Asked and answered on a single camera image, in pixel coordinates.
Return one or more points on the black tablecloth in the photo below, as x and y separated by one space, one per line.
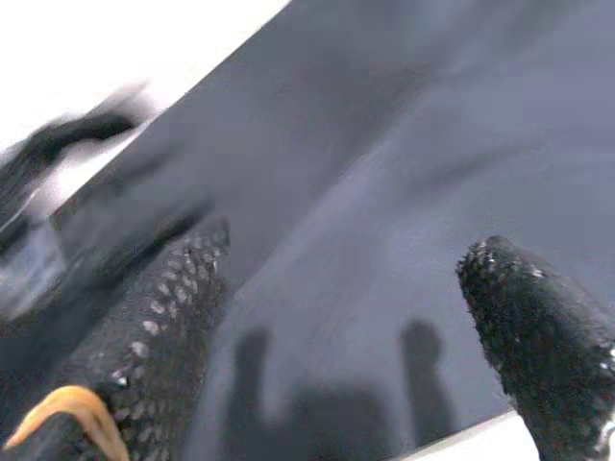
360 168

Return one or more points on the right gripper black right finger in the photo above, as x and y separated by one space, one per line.
543 346

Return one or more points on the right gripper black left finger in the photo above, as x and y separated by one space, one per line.
144 336

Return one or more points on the yellow rubber band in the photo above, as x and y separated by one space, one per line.
72 394

